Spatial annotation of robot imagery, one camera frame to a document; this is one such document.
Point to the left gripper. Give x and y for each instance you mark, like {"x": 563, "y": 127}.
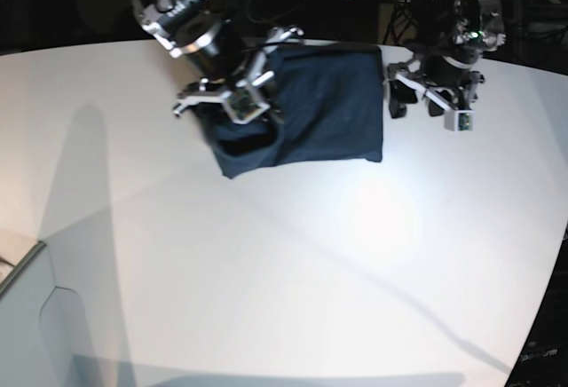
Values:
{"x": 445, "y": 80}

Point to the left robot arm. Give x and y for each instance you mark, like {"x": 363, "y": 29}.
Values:
{"x": 451, "y": 37}

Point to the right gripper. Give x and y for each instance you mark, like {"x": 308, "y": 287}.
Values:
{"x": 234, "y": 76}

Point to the dark blue t-shirt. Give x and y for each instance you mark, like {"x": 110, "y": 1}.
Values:
{"x": 331, "y": 103}

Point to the white adjacent table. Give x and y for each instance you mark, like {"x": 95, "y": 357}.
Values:
{"x": 35, "y": 349}

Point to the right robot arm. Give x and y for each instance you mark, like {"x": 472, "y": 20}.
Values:
{"x": 174, "y": 23}

